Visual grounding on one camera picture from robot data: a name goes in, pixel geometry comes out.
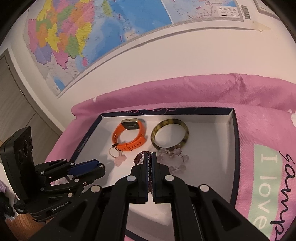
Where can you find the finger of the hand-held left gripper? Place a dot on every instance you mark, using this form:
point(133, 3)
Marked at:
point(83, 166)
point(92, 173)

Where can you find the pink flower printed blanket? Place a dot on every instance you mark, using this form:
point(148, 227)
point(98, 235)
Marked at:
point(254, 104)

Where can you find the colourful wall map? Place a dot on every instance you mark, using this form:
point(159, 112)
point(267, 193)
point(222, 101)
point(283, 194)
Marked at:
point(104, 27)

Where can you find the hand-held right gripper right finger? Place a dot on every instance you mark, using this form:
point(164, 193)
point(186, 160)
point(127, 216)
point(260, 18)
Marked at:
point(155, 176)

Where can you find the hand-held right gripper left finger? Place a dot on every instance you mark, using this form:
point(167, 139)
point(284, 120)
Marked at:
point(145, 176)

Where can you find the piece of clear tape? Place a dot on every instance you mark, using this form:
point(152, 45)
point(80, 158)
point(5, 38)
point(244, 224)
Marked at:
point(261, 26)

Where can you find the orange smart watch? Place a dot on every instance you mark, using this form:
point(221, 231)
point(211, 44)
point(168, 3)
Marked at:
point(138, 139)

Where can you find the navy cardboard box lid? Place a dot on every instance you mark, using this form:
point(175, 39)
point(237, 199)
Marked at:
point(203, 148)

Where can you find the tortoiseshell bangle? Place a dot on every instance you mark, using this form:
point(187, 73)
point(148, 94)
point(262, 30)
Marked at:
point(185, 136)

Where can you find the grey wooden door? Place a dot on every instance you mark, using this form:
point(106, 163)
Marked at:
point(16, 104)

